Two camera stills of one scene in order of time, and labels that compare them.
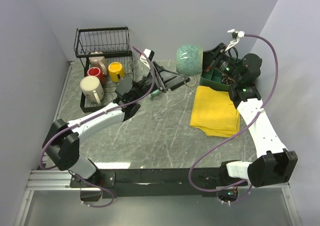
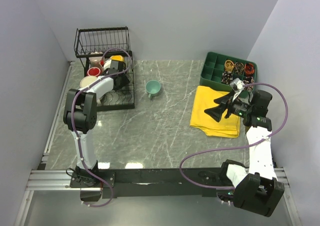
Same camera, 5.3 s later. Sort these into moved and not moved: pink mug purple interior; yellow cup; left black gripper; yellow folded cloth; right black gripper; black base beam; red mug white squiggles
Moved: yellow cup; right black gripper; left black gripper
Not moved: pink mug purple interior; black base beam; red mug white squiggles; yellow folded cloth
